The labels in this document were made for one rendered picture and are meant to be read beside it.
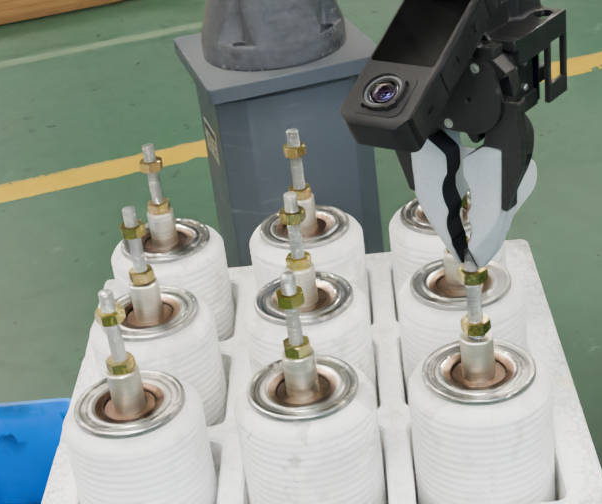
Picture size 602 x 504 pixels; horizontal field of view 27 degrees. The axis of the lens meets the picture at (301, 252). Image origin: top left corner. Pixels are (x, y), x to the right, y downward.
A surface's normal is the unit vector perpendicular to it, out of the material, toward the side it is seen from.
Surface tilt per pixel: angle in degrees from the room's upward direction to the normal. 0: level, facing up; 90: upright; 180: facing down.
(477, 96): 90
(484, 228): 90
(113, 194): 0
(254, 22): 73
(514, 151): 90
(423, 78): 28
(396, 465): 0
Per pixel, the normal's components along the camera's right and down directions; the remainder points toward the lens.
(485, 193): -0.62, 0.44
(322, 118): 0.28, 0.43
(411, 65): -0.37, -0.56
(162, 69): -0.11, -0.87
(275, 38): 0.05, 0.18
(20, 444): -0.02, 0.44
